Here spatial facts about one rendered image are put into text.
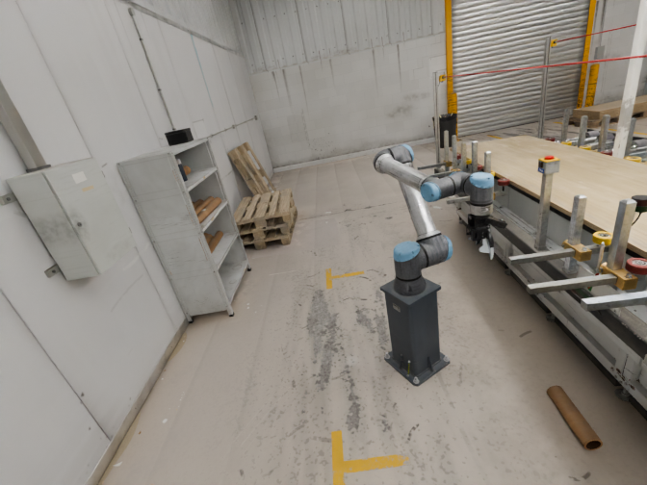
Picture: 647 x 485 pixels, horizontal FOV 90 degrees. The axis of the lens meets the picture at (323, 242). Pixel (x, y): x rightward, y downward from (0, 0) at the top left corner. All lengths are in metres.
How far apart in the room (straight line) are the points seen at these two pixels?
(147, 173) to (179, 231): 0.51
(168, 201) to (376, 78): 6.97
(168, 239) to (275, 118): 6.39
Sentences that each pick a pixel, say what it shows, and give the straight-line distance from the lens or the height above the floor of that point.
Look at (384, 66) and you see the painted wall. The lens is 9.02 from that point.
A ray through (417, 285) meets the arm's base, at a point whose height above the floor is 0.65.
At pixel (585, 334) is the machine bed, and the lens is 2.53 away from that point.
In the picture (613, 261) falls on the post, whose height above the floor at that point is 0.91.
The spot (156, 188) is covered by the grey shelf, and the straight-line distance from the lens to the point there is 2.89.
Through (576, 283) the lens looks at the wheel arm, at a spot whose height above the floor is 0.86.
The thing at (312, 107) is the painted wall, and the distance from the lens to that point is 8.87.
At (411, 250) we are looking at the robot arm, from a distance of 1.85.
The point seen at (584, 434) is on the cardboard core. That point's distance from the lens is 2.15.
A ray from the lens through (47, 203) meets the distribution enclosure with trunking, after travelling 2.18.
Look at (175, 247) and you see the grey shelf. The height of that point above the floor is 0.79.
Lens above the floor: 1.74
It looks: 25 degrees down
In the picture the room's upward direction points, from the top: 12 degrees counter-clockwise
